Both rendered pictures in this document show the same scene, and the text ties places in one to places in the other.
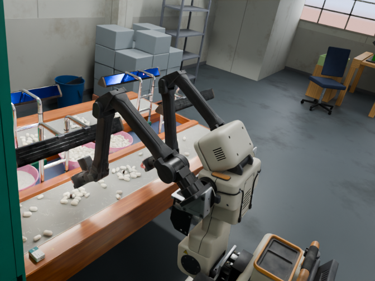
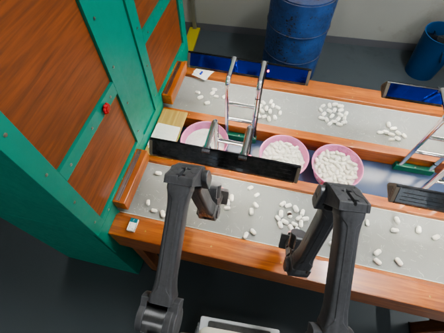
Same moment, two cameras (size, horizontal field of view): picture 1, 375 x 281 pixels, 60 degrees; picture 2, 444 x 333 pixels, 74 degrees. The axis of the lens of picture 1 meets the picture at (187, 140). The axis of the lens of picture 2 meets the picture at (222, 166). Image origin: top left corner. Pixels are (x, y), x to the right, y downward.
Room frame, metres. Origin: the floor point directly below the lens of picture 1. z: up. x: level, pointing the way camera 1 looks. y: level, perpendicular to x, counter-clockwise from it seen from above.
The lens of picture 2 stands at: (1.16, -0.08, 2.09)
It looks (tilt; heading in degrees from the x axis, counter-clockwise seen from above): 59 degrees down; 72
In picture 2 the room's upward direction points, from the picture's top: straight up
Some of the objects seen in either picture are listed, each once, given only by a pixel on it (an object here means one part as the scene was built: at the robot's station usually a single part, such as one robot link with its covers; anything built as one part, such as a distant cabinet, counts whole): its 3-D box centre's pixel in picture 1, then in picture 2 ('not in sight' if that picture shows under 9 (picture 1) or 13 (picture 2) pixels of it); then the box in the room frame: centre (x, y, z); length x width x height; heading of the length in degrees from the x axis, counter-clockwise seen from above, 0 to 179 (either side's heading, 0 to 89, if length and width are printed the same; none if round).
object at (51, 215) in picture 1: (136, 170); (308, 222); (1.71, 0.28, 0.73); 1.81 x 0.30 x 0.02; 149
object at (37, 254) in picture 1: (36, 253); (133, 224); (0.91, 0.51, 0.77); 0.06 x 0.04 x 0.02; 59
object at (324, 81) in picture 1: (327, 80); not in sight; (6.07, -2.32, 0.56); 0.65 x 0.62 x 1.12; 176
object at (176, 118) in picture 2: not in sight; (166, 132); (1.18, 0.99, 0.77); 0.33 x 0.15 x 0.01; 59
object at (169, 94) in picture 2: not in sight; (174, 82); (1.31, 1.31, 0.83); 0.30 x 0.06 x 0.07; 59
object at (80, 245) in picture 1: (160, 193); (302, 269); (1.60, 0.10, 0.67); 1.81 x 0.12 x 0.19; 149
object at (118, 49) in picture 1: (139, 68); not in sight; (4.54, 0.87, 0.54); 1.07 x 0.71 x 1.07; 153
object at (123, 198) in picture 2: not in sight; (132, 178); (0.96, 0.73, 0.83); 0.30 x 0.06 x 0.07; 59
